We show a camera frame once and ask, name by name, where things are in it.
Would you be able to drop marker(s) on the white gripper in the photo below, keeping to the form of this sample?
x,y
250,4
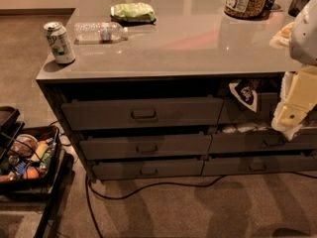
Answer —
x,y
305,37

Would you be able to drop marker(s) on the grey drawer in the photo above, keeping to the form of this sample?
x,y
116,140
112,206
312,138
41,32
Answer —
x,y
259,165
149,169
235,112
146,146
142,113
264,141

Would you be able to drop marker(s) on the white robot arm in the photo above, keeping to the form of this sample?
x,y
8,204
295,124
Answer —
x,y
303,36

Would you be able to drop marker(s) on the white paper in drawer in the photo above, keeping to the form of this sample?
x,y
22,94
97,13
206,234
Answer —
x,y
243,127

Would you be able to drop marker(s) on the grey drawer cabinet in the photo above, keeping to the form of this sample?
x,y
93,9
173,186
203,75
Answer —
x,y
193,50

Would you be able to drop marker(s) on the large jar of nuts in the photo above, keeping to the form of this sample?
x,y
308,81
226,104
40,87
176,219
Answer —
x,y
244,9

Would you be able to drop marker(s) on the green snack bag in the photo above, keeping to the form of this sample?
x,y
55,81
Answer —
x,y
138,12

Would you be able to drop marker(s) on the clear plastic water bottle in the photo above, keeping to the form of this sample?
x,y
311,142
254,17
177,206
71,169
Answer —
x,y
100,33

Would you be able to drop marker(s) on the green white soda can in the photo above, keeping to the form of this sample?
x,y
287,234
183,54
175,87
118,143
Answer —
x,y
59,42

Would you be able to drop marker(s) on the yellow bottle in bin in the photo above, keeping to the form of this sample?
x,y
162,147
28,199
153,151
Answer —
x,y
41,149

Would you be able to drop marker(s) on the black bin of items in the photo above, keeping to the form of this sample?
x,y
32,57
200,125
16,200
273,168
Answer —
x,y
16,155

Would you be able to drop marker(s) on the orange fruit in bin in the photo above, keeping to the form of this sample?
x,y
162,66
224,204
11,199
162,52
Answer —
x,y
31,173

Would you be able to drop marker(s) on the black empty tray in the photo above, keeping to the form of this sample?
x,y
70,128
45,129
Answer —
x,y
9,123

